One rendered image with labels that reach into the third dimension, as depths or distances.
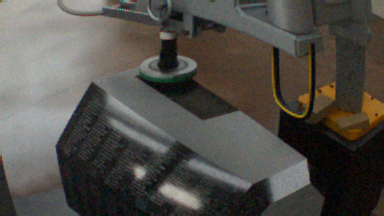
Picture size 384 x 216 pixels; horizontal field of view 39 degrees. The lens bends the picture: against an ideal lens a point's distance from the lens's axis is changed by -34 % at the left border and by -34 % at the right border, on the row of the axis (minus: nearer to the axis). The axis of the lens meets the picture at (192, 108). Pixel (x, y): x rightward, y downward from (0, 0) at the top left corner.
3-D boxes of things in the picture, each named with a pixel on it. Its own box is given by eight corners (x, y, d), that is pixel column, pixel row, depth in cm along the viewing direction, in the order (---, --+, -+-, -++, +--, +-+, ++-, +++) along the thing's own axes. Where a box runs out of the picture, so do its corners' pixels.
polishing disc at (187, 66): (205, 74, 287) (205, 70, 286) (149, 82, 279) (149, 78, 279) (184, 55, 305) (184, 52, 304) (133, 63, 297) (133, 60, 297)
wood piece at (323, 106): (320, 104, 295) (321, 93, 293) (334, 110, 289) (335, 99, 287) (300, 117, 282) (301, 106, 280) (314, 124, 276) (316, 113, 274)
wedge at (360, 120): (364, 120, 279) (365, 110, 277) (368, 128, 270) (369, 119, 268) (336, 120, 279) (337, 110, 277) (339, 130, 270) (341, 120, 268)
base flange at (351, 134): (343, 85, 329) (344, 76, 327) (390, 115, 294) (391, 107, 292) (293, 106, 302) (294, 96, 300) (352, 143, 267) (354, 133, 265)
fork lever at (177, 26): (230, 31, 273) (229, 20, 271) (190, 40, 262) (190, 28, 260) (126, 7, 322) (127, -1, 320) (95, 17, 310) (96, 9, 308)
